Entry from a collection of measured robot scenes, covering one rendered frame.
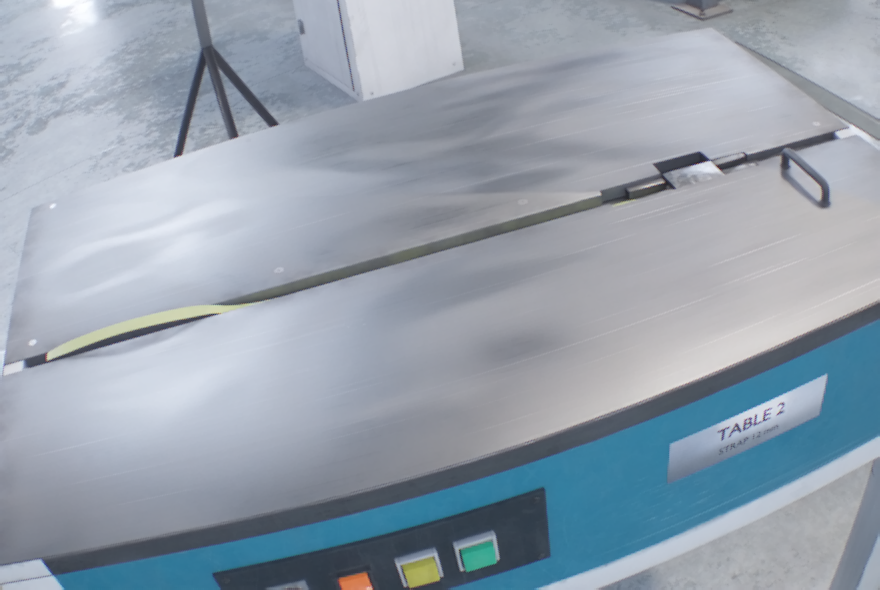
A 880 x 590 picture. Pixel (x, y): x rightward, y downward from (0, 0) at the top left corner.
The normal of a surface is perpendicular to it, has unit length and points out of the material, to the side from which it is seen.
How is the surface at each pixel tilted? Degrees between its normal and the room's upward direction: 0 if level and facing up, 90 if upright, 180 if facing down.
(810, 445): 90
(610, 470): 90
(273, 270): 0
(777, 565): 0
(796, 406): 90
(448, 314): 0
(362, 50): 90
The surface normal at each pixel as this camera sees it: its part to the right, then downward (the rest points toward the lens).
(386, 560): 0.29, 0.51
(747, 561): -0.14, -0.82
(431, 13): 0.51, 0.43
